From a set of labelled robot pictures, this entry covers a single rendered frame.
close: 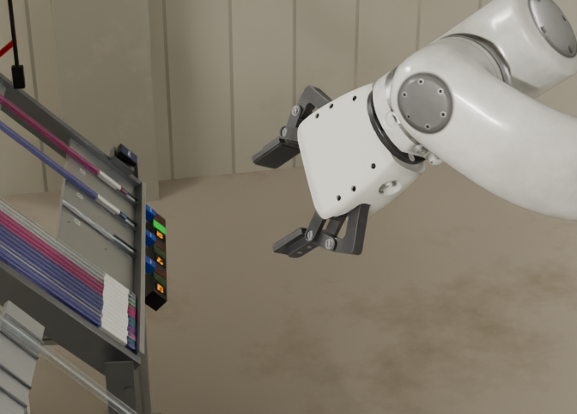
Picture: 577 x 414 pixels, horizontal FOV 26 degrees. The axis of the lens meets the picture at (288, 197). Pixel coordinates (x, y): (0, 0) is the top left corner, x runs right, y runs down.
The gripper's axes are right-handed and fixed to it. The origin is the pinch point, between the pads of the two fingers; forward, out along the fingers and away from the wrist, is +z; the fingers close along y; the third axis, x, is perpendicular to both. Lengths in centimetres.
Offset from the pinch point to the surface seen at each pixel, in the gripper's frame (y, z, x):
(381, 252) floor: 96, 153, -220
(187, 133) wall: 160, 201, -193
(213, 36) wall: 179, 171, -185
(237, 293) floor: 87, 177, -176
